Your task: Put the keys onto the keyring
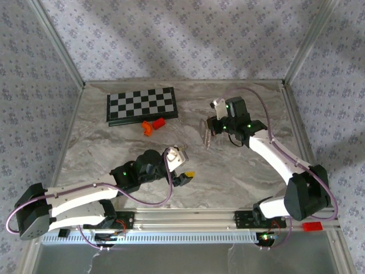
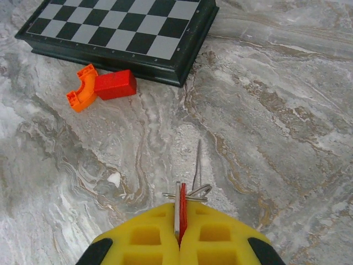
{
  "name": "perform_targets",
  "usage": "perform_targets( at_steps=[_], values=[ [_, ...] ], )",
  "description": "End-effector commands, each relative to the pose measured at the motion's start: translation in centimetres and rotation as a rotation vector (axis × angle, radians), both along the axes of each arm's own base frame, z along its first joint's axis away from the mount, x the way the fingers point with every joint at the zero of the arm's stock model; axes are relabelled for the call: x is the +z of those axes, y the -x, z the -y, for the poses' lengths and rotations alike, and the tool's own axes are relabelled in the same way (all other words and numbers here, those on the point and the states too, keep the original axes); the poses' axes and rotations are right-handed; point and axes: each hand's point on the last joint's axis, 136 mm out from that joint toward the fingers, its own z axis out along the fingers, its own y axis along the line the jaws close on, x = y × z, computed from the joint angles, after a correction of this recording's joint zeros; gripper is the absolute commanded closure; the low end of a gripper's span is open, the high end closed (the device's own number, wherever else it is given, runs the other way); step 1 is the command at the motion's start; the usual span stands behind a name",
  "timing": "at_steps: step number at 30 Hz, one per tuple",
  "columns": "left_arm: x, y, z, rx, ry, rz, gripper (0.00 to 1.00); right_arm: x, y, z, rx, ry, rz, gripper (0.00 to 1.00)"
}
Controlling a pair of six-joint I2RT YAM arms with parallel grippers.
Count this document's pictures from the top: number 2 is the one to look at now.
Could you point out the orange curved plastic piece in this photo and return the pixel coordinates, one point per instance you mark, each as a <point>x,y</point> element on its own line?
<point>82,91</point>

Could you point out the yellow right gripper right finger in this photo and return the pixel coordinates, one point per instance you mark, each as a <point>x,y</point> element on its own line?
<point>220,243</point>

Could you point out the red plastic block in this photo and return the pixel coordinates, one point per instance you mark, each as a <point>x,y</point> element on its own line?
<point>115,84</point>

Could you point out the silver key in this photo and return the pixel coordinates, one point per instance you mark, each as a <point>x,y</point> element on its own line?
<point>197,163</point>

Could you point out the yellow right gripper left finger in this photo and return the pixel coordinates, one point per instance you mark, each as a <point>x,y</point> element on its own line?
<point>143,243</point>

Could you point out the black and grey chessboard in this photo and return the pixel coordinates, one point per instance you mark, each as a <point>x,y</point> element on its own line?
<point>118,25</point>

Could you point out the red key tag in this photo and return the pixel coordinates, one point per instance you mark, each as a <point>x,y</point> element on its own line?
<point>183,215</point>

